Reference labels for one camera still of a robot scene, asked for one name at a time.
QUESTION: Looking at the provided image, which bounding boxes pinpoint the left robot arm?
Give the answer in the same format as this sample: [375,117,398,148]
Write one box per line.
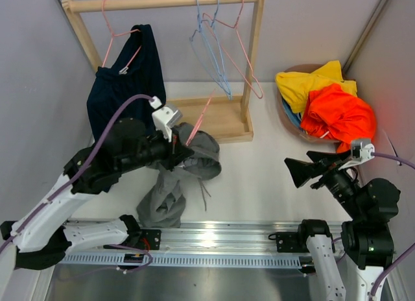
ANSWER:
[1,118,194,271]

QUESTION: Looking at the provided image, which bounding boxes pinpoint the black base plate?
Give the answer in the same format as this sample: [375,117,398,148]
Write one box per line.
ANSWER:
[268,232,309,253]
[103,229,161,251]

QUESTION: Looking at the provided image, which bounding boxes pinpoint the aluminium mounting rail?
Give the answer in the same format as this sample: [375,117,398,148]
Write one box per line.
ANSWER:
[64,220,397,258]

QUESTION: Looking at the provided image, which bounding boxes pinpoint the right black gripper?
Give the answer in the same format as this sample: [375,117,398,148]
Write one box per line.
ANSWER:
[285,148,364,218]

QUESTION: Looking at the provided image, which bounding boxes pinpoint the navy blue shorts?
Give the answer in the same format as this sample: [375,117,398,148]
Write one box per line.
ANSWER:
[86,24,166,140]

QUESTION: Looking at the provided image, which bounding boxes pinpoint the pink hanger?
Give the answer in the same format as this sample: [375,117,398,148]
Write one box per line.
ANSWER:
[202,0,264,99]
[101,0,142,75]
[185,90,216,146]

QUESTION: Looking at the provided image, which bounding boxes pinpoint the light blue shorts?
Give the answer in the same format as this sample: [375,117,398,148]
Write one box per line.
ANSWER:
[281,99,305,132]

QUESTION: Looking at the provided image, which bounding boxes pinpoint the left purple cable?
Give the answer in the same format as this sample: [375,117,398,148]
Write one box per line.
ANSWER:
[0,93,156,253]

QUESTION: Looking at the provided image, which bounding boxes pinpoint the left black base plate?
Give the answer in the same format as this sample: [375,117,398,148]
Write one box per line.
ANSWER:
[103,229,161,251]

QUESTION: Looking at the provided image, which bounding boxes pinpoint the grey shorts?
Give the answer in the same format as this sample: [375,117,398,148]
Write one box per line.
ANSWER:
[136,130,222,228]

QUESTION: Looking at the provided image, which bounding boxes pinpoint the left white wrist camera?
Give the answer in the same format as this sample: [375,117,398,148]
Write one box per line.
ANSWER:
[149,96,183,143]

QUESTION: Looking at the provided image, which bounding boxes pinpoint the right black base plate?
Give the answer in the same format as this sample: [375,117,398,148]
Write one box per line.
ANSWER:
[268,232,309,253]

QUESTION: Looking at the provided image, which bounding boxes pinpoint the orange shorts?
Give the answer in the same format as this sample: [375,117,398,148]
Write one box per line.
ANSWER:
[301,84,377,152]

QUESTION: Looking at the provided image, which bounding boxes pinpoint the yellow shorts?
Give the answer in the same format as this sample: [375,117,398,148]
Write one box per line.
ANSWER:
[276,60,357,114]

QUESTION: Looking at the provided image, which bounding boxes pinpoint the slotted grey cable duct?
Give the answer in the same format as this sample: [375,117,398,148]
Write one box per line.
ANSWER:
[61,252,302,269]

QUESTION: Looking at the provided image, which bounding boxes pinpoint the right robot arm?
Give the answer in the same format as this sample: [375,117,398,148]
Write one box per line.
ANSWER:
[276,144,400,300]

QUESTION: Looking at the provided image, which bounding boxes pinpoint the wooden clothes rack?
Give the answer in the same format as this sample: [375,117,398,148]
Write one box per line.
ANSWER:
[61,0,265,143]

